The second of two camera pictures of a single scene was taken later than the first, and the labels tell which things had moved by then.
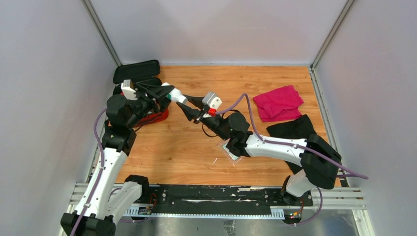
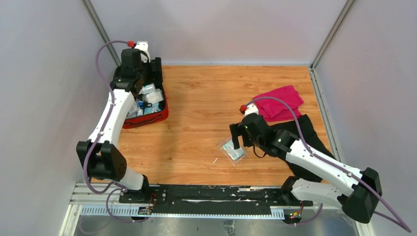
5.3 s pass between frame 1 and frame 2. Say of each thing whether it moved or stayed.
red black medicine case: stayed
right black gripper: moved
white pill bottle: moved
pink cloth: stayed
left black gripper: moved
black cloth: stayed
